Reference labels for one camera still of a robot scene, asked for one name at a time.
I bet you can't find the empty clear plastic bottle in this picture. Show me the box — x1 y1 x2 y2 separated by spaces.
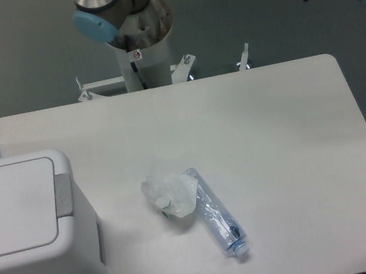
184 168 249 258

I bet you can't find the white trash can lid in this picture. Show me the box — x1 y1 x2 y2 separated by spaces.
0 158 58 256

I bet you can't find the white pedestal base frame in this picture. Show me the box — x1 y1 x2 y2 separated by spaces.
75 42 253 102

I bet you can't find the black cable on pedestal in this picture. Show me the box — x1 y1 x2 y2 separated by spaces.
122 32 150 92

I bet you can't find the grey lid push button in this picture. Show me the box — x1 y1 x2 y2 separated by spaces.
54 173 73 218

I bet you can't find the white trash can body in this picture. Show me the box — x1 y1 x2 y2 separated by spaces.
0 150 107 274

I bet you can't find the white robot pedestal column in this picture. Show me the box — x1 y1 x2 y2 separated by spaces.
109 0 173 92

